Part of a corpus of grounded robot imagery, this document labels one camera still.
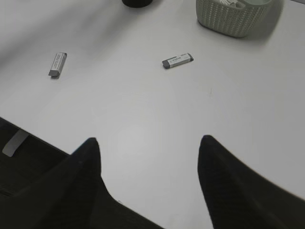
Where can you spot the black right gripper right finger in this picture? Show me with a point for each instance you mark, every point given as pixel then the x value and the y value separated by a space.
pixel 239 198

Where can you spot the green woven plastic basket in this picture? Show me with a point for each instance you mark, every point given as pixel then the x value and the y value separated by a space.
pixel 242 19

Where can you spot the black mesh pen holder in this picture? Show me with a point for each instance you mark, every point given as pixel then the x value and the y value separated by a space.
pixel 136 3

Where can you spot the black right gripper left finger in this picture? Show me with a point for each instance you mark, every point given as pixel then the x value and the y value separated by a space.
pixel 42 187

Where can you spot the grey eraser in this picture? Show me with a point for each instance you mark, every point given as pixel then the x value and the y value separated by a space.
pixel 177 60
pixel 57 64

